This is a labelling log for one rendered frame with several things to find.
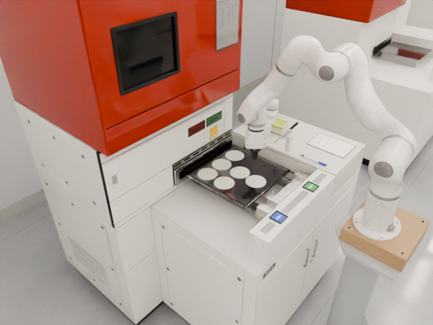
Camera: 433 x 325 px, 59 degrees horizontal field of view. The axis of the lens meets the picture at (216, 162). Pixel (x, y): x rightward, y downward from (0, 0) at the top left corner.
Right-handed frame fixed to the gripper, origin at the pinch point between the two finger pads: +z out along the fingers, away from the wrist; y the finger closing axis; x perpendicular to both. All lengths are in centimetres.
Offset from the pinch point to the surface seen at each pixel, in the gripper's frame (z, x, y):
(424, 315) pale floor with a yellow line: 101, -24, 103
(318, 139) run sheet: 3.5, 18.3, 36.6
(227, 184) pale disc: 10.2, -9.4, -13.4
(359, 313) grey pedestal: 64, -45, 49
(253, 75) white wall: 82, 300, 40
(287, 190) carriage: 12.3, -12.5, 14.7
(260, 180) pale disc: 10.3, -6.6, 2.8
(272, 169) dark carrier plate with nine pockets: 10.3, 1.7, 9.7
